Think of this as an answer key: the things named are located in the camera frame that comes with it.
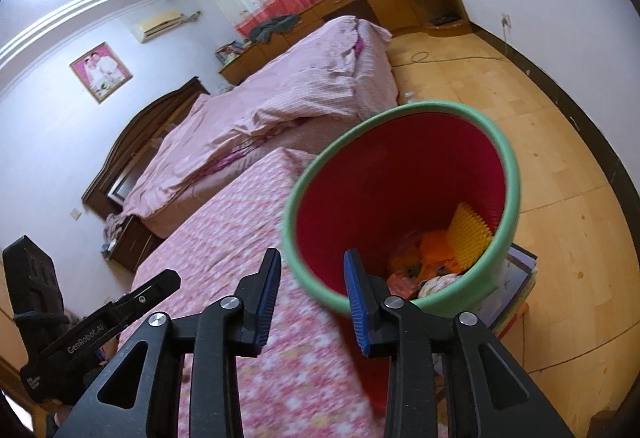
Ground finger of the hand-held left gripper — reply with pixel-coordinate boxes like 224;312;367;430
112;269;182;319

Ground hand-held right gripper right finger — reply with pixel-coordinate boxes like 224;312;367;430
343;249;576;438

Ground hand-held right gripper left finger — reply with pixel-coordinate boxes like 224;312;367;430
52;248;282;438

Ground orange snack wrapper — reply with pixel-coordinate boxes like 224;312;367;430
387;270;426;301

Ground white wrapper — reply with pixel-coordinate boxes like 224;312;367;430
417;274;463;301

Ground red bin with green rim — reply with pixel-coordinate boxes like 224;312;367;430
281;102;521;416

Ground yellow bumpy pad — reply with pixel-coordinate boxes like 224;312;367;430
446;203;493;275

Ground dark wooden nightstand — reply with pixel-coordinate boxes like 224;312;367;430
107;213;163;273

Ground brown wooden furniture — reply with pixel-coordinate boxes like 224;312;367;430
0;298;36;419

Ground crumpled pink clothes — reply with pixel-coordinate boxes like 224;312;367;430
102;212;133;259

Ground pink floral bedsheet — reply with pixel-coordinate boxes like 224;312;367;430
132;149;446;438

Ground dark wooden headboard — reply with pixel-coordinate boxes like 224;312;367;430
81;76;211;213

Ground pink striped duvet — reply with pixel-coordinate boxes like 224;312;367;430
122;15;398;226

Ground row of books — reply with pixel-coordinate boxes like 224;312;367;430
215;40;253;64

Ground dark grey clothes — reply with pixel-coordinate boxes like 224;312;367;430
248;15;301;42

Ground framed wall photo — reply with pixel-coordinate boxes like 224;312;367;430
69;42;133;104

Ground wall air conditioner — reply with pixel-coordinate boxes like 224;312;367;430
131;10;186;43

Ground thin floor cable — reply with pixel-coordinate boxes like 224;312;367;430
392;48;511;66

